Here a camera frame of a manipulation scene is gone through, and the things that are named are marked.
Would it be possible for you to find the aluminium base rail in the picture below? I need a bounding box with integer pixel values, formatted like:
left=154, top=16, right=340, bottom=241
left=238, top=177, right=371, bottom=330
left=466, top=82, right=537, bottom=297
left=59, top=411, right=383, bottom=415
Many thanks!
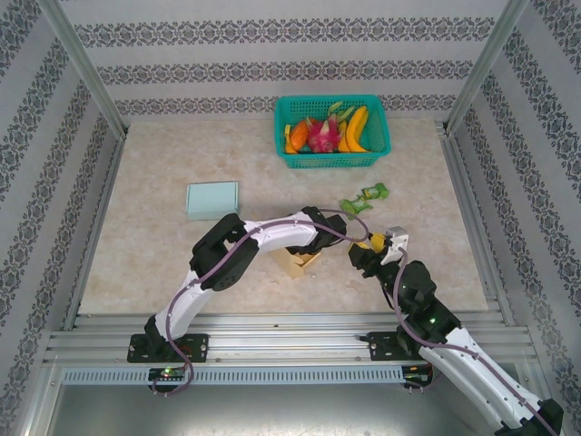
left=43, top=312, right=539, bottom=364

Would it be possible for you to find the orange toy fruit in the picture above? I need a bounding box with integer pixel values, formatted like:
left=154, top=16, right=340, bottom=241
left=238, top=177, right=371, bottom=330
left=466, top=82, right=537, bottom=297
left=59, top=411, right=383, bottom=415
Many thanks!
left=289, top=121, right=310, bottom=153

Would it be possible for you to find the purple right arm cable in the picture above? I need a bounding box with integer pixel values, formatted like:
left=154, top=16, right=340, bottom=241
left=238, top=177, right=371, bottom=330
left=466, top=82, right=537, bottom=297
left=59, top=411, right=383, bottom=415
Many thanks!
left=392, top=244, right=562, bottom=436

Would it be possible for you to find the light blue paper box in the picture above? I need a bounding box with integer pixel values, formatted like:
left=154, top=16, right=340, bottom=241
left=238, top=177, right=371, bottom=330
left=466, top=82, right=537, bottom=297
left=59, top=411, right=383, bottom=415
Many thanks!
left=184, top=181, right=241, bottom=222

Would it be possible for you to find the yellow paper box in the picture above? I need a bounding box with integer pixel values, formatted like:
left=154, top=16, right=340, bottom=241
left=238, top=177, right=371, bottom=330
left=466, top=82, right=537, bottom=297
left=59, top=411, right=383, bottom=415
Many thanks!
left=271, top=247, right=321, bottom=281

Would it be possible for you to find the aluminium frame post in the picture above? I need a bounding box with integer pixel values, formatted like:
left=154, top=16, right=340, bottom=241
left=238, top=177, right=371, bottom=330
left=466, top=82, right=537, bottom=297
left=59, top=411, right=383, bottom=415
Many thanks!
left=38, top=0, right=129, bottom=139
left=442, top=0, right=530, bottom=135

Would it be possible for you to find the teal plastic basket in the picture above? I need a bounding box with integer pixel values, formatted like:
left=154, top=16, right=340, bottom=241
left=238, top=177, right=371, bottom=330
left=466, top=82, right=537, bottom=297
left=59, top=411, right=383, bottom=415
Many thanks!
left=273, top=94, right=392, bottom=170

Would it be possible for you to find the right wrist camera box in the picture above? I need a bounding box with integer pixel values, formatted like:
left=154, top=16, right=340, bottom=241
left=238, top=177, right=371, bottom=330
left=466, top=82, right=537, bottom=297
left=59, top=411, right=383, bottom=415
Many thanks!
left=383, top=225, right=409, bottom=266

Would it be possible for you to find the perforated metal cable tray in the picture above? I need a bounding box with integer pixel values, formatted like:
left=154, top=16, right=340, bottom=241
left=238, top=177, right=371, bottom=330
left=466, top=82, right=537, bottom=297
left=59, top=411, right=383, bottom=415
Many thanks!
left=61, top=365, right=406, bottom=387

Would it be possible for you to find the small circuit board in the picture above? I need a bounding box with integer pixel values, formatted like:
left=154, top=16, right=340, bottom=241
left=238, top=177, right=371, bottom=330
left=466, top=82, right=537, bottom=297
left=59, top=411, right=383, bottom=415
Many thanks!
left=403, top=365, right=435, bottom=383
left=148, top=367, right=187, bottom=382

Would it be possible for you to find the aluminium side rail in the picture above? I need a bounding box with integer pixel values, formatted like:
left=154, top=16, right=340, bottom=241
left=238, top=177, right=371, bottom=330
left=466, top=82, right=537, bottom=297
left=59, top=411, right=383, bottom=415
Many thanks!
left=438, top=131, right=517, bottom=326
left=63, top=135, right=127, bottom=331

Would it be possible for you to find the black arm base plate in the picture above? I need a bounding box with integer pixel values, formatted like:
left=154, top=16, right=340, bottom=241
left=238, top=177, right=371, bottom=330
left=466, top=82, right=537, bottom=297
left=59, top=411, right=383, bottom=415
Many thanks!
left=126, top=333, right=210, bottom=364
left=367, top=331, right=453, bottom=363

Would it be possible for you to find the green biscuit packet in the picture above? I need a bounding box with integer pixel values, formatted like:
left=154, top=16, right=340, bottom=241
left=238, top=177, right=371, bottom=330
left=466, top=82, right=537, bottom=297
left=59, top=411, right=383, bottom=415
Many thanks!
left=339, top=197, right=374, bottom=222
left=360, top=182, right=390, bottom=200

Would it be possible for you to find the pink dragon fruit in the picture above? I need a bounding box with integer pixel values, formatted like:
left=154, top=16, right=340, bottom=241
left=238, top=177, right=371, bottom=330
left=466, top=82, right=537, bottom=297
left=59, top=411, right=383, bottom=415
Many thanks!
left=304, top=102, right=355, bottom=154

